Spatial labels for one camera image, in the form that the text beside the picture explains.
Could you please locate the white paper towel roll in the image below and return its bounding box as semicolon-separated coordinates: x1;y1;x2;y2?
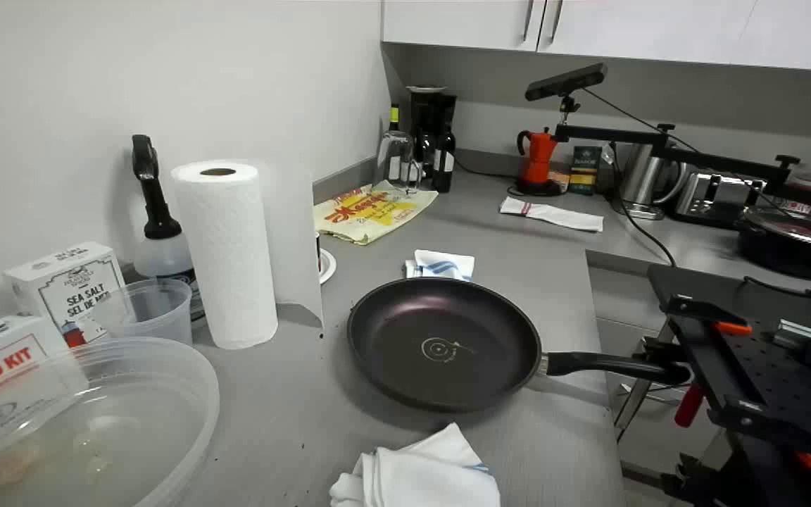
168;158;328;352

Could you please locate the folded white cloth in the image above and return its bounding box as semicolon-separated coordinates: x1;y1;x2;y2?
498;194;609;236

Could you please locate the white wall cabinet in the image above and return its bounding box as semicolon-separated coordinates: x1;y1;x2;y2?
381;0;811;77

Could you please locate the silver toaster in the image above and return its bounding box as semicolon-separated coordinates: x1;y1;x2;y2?
675;167;770;228

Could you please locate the black coffee maker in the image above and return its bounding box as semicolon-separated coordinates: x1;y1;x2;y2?
399;83;460;193

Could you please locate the silver kettle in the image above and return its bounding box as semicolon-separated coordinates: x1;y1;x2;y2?
618;144;685;214

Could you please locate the red moka pot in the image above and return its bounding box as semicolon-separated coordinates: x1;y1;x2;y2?
516;128;566;197

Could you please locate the black cooking pot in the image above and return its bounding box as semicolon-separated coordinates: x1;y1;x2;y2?
739;201;811;282

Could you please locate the round white plate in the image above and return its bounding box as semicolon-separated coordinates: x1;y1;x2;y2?
316;245;342;287

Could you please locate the black stereo camera bar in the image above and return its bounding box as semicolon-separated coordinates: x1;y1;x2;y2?
520;63;611;104

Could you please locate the white towel with blue stripes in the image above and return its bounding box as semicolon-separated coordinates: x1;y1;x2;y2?
404;249;477;282
328;421;504;507

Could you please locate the dark green box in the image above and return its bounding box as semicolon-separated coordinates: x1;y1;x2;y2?
568;144;615;194

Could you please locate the white sea salt box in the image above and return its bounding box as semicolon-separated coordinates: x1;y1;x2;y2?
4;241;138;352

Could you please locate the small clear plastic container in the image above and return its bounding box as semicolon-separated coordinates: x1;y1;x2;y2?
105;276;197;348

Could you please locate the yellow plastic bag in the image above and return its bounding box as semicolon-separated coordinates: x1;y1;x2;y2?
312;177;443;249

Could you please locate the spray bottle with black trigger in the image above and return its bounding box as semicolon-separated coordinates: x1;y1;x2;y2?
129;134;194;282

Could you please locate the black cable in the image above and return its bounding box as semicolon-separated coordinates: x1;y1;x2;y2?
601;193;682;273

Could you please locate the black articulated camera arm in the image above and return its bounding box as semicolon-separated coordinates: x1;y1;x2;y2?
553;94;811;214

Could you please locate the white first aid kit box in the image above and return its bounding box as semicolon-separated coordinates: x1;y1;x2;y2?
0;314;91;446

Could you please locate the black breadboard table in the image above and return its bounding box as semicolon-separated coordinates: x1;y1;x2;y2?
647;265;811;507

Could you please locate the small bottle with yellow cap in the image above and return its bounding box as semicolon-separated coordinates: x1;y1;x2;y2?
382;104;405;144

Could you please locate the large clear plastic bowl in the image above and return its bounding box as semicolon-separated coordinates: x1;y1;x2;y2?
0;336;222;507

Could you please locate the black frying pan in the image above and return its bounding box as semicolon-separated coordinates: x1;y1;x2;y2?
344;276;694;415

